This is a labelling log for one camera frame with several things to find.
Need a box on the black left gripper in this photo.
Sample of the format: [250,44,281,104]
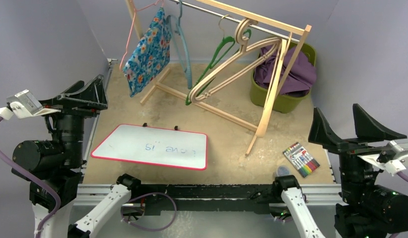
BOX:
[40,73,109,164]

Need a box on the purple garment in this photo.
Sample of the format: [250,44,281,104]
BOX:
[254,52,317,97]

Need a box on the teal plastic hanger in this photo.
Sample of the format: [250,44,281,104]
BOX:
[166,0,193,89]

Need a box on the beige plastic hanger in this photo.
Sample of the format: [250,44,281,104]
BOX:
[255,33,293,138]

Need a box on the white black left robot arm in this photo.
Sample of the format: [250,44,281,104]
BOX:
[7,74,141,238]

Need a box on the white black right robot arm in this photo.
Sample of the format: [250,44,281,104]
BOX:
[308,104,408,238]

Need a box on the marker pen pack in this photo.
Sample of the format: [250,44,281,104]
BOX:
[282,142,320,178]

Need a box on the small blue round lid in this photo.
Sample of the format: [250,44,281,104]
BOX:
[276,166,291,177]

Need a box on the blue floral garment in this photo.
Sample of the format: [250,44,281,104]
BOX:
[121,7,172,97]

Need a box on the green plastic bin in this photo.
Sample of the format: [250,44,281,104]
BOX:
[249,43,317,114]

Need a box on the pink-framed whiteboard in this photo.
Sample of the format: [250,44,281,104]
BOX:
[90,124,208,171]

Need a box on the wooden clothes rack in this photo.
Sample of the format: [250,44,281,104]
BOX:
[140,0,312,156]

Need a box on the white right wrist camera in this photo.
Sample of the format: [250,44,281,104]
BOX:
[358,139,408,176]

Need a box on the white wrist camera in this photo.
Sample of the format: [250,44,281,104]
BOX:
[0,89,61,120]
[358,139,408,176]

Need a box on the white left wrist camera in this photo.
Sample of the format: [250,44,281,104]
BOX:
[0,89,61,120]

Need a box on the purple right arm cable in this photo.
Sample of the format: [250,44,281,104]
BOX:
[388,171,408,238]

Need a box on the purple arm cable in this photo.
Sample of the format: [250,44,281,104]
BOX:
[388,171,408,238]
[0,117,62,238]

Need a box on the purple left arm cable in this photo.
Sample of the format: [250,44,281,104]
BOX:
[0,117,62,238]

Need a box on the pink wire hanger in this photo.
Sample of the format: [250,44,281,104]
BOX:
[119,0,165,71]

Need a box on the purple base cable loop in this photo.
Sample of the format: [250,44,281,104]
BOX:
[121,192,177,232]

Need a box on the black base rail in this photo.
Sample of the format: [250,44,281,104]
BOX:
[108,174,305,218]

